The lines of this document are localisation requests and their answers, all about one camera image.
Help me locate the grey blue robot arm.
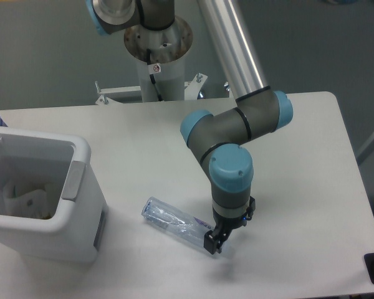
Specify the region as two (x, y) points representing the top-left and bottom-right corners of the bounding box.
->
(86, 1), (293, 254)

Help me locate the white plastic wrapper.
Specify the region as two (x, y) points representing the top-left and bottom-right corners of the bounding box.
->
(2, 181), (52, 220)

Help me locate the black cable on pedestal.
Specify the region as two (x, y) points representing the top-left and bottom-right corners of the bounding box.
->
(146, 48), (164, 102)

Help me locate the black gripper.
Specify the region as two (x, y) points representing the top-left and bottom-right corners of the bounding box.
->
(204, 196), (256, 255)

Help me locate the white plastic trash can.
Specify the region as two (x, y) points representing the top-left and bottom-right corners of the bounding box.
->
(0, 126), (108, 262)

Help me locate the white metal base frame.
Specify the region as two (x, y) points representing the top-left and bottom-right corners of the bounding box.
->
(95, 73), (209, 105)

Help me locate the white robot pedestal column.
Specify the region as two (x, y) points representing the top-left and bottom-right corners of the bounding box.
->
(124, 16), (193, 102)

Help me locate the clear plastic water bottle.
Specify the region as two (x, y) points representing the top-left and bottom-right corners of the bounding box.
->
(141, 197), (214, 253)

